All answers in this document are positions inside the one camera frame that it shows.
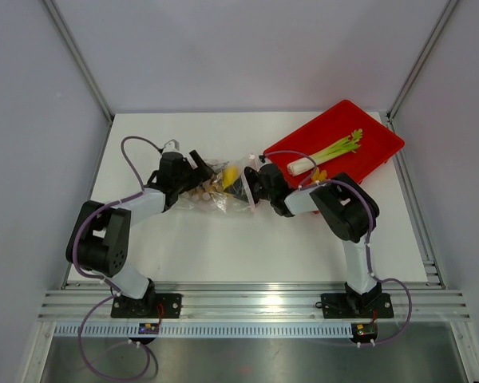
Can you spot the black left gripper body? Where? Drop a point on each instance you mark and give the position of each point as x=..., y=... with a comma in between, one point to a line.
x=189, y=178

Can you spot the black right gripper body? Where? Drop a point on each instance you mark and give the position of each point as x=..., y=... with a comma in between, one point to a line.
x=263, y=192

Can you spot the clear zip top bag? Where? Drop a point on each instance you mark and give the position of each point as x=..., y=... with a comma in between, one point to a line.
x=229, y=204

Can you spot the yellow fake mango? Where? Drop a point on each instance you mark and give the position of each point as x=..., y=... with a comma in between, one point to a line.
x=229, y=175

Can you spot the fake brown grape bunch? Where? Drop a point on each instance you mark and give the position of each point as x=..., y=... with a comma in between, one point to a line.
x=208, y=192

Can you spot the fake green onion stalk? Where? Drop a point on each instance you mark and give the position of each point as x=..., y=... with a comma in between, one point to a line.
x=340, y=147

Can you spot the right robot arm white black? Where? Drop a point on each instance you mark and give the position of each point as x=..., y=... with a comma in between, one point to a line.
x=348, y=211

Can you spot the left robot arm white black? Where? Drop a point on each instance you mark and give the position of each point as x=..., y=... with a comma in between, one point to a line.
x=98, y=247

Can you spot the red plastic tray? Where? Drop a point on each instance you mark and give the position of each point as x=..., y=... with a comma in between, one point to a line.
x=378, y=144

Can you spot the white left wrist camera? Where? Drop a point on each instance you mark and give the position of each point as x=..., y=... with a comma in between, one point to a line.
x=172, y=146

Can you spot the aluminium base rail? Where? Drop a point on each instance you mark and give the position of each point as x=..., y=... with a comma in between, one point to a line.
x=261, y=302

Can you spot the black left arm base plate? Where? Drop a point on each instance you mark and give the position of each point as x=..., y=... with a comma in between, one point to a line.
x=165, y=306

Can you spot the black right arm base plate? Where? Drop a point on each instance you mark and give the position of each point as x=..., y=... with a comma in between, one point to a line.
x=346, y=306

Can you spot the white slotted cable duct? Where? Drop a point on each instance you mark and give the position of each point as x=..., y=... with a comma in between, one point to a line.
x=205, y=330

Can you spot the aluminium frame post left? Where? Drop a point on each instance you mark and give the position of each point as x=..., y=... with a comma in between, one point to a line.
x=61, y=26

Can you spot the aluminium frame post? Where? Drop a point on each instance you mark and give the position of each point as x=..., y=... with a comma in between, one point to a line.
x=61, y=26
x=423, y=56

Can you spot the aluminium frame post right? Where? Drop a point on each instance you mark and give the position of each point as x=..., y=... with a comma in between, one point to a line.
x=423, y=56

